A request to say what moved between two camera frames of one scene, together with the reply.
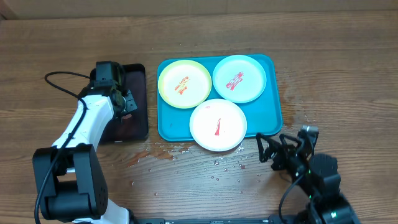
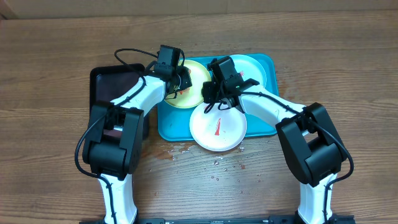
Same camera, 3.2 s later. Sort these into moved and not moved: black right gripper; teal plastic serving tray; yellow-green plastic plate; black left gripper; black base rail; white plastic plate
Moved: black left gripper; black right gripper
Not moved: white plastic plate; black base rail; yellow-green plastic plate; teal plastic serving tray
